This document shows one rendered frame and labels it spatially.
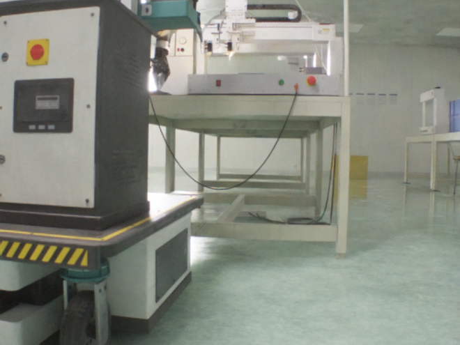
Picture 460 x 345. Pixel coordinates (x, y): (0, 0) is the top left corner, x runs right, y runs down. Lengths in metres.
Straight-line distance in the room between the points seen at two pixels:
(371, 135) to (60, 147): 8.97
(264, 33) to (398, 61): 7.57
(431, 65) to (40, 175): 9.61
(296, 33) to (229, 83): 0.64
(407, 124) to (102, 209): 9.18
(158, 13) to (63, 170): 0.73
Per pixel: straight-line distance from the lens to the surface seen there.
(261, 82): 2.13
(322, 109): 2.08
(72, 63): 1.01
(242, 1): 2.57
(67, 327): 0.98
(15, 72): 1.09
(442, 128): 6.72
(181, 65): 2.69
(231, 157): 9.59
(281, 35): 2.61
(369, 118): 9.73
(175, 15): 1.52
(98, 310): 1.00
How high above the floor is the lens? 0.50
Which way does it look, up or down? 1 degrees down
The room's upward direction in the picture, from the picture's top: 1 degrees clockwise
